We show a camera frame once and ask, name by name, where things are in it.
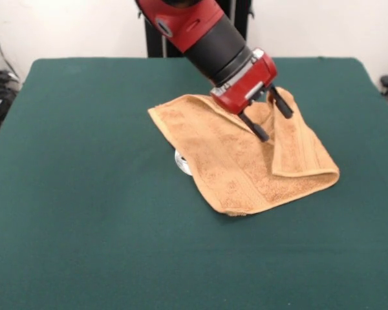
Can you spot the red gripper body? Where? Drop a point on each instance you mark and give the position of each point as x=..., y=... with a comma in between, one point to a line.
x=245, y=87

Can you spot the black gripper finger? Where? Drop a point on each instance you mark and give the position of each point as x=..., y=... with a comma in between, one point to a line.
x=282, y=105
x=256, y=127

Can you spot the tan terry towel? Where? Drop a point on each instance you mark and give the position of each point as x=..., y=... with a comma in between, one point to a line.
x=220, y=155

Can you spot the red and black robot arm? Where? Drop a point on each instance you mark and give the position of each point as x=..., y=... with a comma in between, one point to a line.
x=213, y=45

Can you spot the dark green table cloth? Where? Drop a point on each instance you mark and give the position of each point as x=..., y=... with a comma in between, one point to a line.
x=116, y=242

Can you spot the black stand frame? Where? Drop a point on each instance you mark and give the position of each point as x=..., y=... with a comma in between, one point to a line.
x=244, y=22

